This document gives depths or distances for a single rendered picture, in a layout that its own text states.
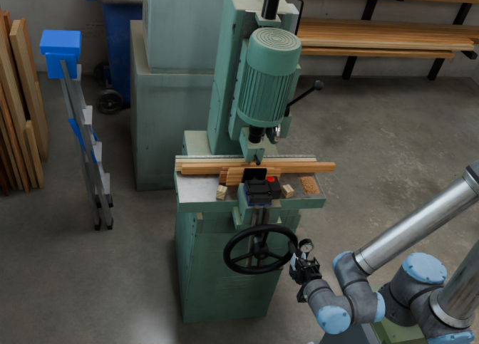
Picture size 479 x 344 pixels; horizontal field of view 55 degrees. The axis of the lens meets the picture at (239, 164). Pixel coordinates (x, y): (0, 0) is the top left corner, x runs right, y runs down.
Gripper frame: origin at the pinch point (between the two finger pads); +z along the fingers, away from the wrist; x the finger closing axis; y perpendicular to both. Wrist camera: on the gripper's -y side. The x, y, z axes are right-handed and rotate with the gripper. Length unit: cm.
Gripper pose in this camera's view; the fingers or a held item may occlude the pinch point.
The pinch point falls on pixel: (294, 260)
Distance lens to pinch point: 174.6
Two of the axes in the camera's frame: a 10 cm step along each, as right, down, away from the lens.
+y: 0.8, -9.3, -3.7
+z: -2.2, -3.7, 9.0
